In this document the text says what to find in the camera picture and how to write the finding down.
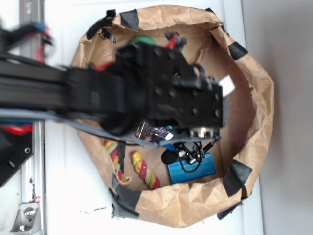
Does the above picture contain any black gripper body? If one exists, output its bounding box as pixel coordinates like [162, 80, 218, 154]
[136, 44, 225, 139]

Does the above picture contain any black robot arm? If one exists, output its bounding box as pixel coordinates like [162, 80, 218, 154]
[0, 43, 228, 138]

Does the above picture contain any green foam ball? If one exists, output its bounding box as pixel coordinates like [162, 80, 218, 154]
[129, 35, 156, 46]

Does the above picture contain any blue rectangular block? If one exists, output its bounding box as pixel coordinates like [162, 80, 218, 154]
[168, 152, 216, 184]

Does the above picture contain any brown paper bag bin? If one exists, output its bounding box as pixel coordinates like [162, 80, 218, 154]
[72, 5, 274, 228]

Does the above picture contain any multicolour twisted rope toy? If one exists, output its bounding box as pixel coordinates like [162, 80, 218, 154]
[103, 139, 161, 190]

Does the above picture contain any aluminium extrusion rail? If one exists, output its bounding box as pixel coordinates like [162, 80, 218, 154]
[19, 0, 46, 235]

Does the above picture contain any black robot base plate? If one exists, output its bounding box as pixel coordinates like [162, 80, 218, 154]
[0, 129, 34, 187]

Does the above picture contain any grey sleeved cable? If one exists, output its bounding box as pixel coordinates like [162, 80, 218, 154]
[0, 109, 221, 149]

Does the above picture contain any metal corner bracket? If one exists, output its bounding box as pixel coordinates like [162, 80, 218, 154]
[10, 202, 41, 235]

